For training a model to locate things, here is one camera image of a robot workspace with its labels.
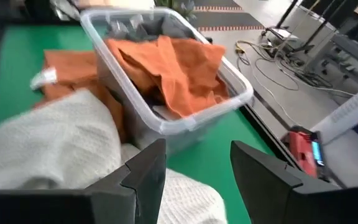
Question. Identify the white camera post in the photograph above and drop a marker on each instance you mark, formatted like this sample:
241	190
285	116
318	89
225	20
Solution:
350	109

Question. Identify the white waffle towel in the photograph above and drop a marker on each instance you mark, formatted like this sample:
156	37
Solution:
57	146

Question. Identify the black metal table frame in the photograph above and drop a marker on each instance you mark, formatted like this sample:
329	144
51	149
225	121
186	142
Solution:
259	123

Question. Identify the black hazard-striped floor mat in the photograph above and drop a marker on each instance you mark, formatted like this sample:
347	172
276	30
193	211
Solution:
216	2
225	20

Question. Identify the black tripod stand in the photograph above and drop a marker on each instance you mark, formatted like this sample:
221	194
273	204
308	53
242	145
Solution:
287	15

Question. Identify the clear plastic bin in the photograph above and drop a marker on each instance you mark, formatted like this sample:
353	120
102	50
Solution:
166	126

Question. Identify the red power tool device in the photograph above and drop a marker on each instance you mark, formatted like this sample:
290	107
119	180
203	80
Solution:
301	152

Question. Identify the grey waffle towel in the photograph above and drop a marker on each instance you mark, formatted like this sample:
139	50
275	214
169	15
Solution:
172	29

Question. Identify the grey equipment cabinet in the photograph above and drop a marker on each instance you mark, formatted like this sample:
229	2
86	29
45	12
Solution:
346	53

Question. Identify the black table clamp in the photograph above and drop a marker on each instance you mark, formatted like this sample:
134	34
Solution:
209	40

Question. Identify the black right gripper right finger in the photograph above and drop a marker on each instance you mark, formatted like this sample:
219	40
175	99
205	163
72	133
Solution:
266	186

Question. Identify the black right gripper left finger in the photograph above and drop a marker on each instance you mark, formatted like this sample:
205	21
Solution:
148	183

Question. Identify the orange cloth towel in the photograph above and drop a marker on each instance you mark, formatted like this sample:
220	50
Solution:
182	71
70	68

